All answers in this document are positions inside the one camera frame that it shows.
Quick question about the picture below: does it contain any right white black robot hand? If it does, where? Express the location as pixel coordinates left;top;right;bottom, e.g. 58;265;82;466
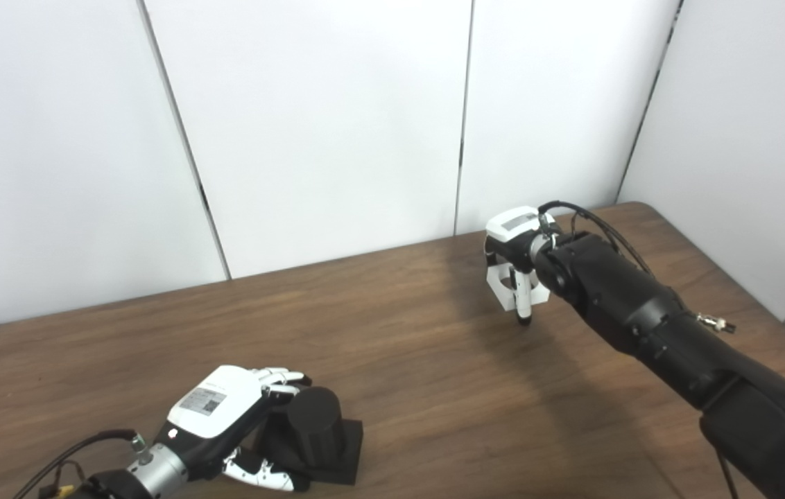
484;206;563;326

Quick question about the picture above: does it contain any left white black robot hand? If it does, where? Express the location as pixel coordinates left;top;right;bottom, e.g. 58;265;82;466
150;365;312;493

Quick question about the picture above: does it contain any white square piece with hole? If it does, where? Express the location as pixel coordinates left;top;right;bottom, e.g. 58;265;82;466
486;258;550;310

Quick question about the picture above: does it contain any black peg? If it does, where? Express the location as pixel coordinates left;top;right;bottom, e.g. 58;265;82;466
254;386;364;485

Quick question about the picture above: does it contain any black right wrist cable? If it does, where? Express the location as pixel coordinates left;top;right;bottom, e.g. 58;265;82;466
537;201;657;278

